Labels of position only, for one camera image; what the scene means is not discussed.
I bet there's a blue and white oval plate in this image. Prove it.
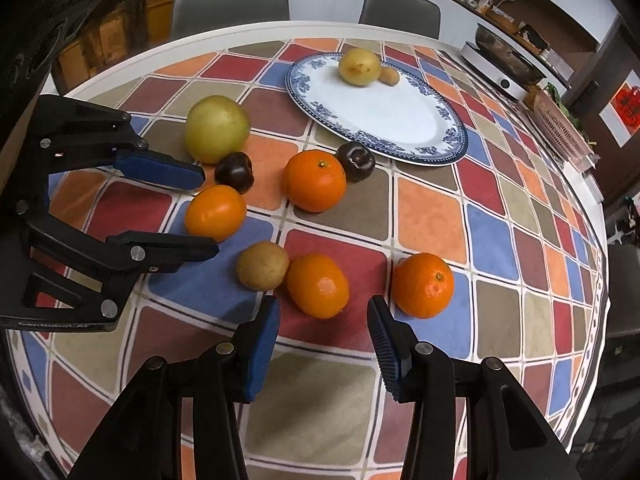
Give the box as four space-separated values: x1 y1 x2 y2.
285 52 469 166

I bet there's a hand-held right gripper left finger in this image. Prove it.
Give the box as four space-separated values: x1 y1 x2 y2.
67 295 282 480

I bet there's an orange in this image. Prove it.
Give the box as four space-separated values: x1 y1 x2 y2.
283 149 348 213
286 253 351 320
391 253 456 319
185 185 247 242

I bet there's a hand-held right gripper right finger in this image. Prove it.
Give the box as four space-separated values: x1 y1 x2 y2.
366 296 581 480

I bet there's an electric skillet with white base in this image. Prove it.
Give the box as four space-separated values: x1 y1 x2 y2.
460 24 548 101

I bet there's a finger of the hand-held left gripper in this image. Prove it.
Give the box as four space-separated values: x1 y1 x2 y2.
14 94 207 217
0 209 221 333

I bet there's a grey dining chair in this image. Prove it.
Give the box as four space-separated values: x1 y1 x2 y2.
170 0 291 41
359 0 442 40

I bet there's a golden brown kiwi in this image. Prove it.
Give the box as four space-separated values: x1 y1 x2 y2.
236 241 291 292

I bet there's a yellow pear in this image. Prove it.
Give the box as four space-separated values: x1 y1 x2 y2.
338 47 382 87

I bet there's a colourful chequered tablecloth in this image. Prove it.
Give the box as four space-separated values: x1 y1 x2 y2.
7 37 611 480

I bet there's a large yellow-green pear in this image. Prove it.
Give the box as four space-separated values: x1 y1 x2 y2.
184 95 252 165

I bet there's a pink plastic basket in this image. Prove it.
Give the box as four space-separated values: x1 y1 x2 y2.
532 91 598 171

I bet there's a red and white wall poster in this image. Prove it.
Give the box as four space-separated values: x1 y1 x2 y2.
598 70 640 148

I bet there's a dark purple plum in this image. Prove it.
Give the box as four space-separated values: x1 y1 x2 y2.
335 141 377 183
215 151 255 195

